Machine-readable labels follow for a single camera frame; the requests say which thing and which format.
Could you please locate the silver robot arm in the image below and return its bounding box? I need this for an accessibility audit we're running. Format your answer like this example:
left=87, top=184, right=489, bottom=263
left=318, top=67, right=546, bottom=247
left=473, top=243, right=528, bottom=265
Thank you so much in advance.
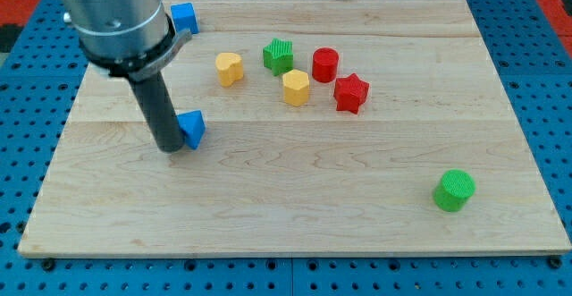
left=62, top=0, right=192, bottom=82

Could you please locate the yellow hexagon block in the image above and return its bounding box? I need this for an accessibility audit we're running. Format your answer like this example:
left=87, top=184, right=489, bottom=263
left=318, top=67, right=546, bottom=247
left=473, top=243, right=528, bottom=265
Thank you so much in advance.
left=282, top=70, right=309, bottom=106

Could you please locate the blue cube block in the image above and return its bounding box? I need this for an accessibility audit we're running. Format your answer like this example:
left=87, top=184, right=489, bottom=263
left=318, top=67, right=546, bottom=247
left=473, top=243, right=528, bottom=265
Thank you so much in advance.
left=171, top=3, right=199, bottom=34

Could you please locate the wooden board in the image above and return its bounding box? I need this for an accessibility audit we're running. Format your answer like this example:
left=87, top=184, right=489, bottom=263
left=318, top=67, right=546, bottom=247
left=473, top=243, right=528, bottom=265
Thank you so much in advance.
left=18, top=0, right=571, bottom=258

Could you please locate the red star block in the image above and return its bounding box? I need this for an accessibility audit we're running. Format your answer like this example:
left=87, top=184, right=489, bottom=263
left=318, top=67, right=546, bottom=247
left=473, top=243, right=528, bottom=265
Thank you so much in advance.
left=333, top=73, right=370, bottom=114

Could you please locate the green star block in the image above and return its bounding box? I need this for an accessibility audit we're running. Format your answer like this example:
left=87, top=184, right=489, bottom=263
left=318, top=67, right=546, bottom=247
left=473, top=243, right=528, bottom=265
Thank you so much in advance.
left=263, top=38, right=294, bottom=76

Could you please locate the red cylinder block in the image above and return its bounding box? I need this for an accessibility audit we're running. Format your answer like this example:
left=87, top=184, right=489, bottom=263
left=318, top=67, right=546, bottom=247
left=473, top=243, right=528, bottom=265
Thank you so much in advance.
left=312, top=47, right=339, bottom=83

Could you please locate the yellow heart block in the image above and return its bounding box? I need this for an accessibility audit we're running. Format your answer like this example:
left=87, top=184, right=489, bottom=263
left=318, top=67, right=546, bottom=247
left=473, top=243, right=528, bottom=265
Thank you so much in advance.
left=215, top=52, right=244, bottom=87

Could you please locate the blue triangle block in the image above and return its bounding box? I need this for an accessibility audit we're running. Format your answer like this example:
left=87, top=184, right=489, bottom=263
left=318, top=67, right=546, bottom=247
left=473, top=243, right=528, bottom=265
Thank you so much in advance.
left=177, top=110, right=206, bottom=149

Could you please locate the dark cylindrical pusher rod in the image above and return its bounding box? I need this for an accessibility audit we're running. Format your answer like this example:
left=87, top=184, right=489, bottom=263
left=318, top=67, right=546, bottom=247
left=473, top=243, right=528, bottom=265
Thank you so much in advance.
left=128, top=72, right=184, bottom=153

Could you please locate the green cylinder block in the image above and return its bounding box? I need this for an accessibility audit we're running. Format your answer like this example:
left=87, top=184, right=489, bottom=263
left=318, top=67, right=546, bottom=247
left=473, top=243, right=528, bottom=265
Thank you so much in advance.
left=433, top=169, right=476, bottom=212

